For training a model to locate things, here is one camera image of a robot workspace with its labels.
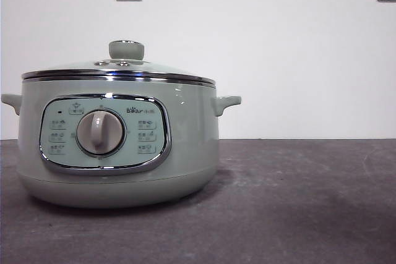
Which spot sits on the pale green electric pot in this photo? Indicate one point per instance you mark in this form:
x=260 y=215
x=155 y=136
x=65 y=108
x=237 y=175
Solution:
x=191 y=140

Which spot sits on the beige pot dial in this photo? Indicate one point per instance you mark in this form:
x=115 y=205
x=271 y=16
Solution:
x=99 y=132

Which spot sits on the glass lid with green knob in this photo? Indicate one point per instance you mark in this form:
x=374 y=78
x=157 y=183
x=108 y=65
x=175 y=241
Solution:
x=125 y=50

